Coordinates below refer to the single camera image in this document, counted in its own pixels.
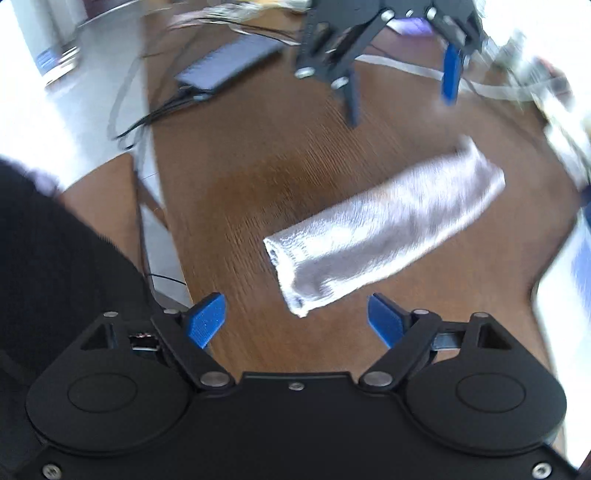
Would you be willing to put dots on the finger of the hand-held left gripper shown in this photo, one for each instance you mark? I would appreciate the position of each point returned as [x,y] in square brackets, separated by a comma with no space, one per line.
[352,99]
[450,76]

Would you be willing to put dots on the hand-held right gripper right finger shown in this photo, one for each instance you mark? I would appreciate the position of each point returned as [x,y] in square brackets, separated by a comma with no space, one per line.
[385,318]

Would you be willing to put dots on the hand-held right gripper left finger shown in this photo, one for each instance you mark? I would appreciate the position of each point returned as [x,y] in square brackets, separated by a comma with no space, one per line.
[207,318]

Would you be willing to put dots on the grey towel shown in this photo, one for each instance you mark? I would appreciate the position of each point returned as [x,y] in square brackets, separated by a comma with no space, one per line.
[383,226]

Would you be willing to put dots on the purple tissue pack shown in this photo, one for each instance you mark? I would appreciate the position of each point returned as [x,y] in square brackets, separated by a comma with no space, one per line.
[411,25]

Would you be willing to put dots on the dark phone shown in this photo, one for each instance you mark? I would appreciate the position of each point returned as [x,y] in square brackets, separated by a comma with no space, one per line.
[226,62]

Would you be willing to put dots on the white power strip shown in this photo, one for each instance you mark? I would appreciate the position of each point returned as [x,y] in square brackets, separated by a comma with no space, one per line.
[568,143]

